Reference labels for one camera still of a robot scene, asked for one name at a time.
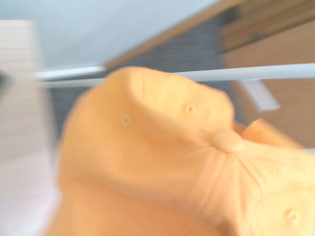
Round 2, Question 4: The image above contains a yellow baseball cap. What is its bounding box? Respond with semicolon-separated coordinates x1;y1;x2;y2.
45;65;315;236

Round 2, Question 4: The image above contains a white wooden coat rack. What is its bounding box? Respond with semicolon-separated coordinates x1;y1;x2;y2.
33;62;315;154

